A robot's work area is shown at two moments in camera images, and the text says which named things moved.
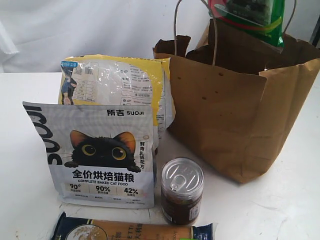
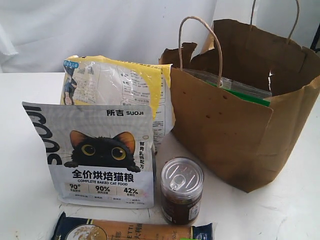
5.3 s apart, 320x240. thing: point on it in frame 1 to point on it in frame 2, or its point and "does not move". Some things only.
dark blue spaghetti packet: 73,228 does not move
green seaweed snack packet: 261,20 to 250,92
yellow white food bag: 103,79 does not move
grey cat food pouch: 102,156 does not move
